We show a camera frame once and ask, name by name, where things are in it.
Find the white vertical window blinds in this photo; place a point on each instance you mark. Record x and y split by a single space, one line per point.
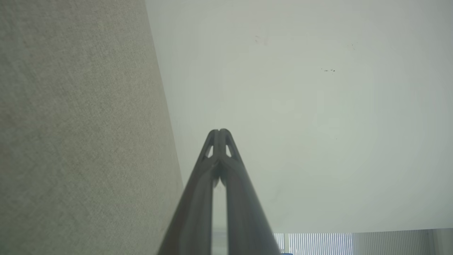
354 243

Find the grey fabric sofa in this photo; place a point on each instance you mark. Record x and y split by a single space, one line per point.
78 127

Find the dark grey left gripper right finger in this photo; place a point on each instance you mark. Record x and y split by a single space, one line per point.
244 212

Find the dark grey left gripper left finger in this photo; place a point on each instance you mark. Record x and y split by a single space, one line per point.
193 212

